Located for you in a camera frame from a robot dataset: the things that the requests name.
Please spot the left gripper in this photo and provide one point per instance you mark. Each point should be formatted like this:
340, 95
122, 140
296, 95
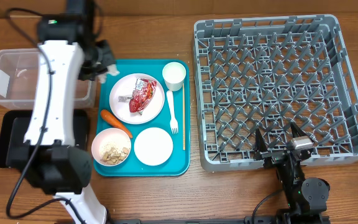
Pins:
104, 46

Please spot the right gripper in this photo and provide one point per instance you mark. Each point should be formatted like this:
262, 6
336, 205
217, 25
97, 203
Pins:
273, 157

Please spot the red snack wrapper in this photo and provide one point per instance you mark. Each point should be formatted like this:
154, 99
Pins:
141, 96

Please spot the pink bowl with food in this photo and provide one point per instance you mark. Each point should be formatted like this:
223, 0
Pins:
111, 147

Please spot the white tissue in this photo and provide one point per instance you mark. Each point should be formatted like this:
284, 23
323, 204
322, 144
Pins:
111, 70

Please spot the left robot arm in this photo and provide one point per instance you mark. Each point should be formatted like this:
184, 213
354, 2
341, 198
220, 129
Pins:
48, 158

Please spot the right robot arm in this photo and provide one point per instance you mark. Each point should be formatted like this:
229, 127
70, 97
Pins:
306, 197

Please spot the grey dishwasher rack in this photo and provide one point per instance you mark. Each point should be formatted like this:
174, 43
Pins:
265, 73

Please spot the large white plate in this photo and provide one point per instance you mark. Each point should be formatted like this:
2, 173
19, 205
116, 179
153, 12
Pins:
125, 87

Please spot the orange carrot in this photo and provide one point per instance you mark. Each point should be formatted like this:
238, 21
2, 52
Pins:
114, 122

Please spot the teal serving tray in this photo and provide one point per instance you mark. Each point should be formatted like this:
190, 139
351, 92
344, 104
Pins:
179, 161

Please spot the white cup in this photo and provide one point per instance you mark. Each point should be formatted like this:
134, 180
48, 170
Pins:
174, 74

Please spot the clear plastic bin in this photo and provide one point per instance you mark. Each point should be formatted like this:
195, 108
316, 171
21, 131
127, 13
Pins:
19, 75

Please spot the wooden chopstick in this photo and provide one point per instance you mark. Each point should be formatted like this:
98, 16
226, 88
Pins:
183, 116

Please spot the white plastic fork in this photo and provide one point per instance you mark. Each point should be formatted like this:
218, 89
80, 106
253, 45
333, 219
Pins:
173, 121

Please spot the small white plate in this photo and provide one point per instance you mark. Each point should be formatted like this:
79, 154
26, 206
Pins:
153, 146

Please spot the black tray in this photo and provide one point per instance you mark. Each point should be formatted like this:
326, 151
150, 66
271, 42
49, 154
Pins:
16, 122

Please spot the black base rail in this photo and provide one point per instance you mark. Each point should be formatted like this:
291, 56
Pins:
246, 220

